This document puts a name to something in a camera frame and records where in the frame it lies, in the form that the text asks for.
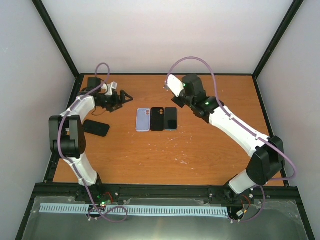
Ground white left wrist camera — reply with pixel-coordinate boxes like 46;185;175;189
101;81;118;96

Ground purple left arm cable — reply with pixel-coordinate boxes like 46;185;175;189
57;62;129;224

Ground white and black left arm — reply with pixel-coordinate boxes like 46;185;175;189
48;77;133;202

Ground teal phone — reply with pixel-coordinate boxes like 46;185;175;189
164;107;178;131

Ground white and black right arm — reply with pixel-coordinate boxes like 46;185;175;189
166;74;285;203

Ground black right frame post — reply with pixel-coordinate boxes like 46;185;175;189
252;0;304;81

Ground black frame post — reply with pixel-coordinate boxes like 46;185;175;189
252;0;304;81
32;0;80;78

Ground black left frame post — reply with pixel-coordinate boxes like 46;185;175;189
32;0;80;78

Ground black phone case with ring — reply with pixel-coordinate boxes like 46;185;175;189
150;107;164;131

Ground lilac phone case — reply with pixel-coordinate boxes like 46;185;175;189
135;108;151;132

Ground black frame rail base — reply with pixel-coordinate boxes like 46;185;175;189
32;182;301;208

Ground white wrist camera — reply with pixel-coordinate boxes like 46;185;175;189
101;81;118;96
164;74;184;97

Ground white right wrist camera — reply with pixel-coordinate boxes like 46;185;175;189
164;74;184;97

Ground black phone case on table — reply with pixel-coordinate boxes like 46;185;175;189
82;119;110;137

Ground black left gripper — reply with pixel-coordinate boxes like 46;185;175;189
98;90;134;113

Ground light blue cable duct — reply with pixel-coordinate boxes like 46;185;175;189
39;203;228;218

